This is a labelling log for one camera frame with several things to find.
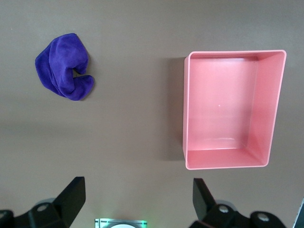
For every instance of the purple microfibre cloth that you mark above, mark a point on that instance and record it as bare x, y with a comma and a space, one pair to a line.
63, 69

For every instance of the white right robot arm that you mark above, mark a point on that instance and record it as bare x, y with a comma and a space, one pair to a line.
123, 226

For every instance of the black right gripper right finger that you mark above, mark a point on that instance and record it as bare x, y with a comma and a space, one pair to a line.
204, 204

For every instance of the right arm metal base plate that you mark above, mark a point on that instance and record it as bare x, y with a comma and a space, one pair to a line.
102, 223

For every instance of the pink plastic bin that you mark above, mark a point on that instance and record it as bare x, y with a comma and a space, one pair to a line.
221, 107

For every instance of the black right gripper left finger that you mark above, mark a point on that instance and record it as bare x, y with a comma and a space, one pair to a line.
69, 202

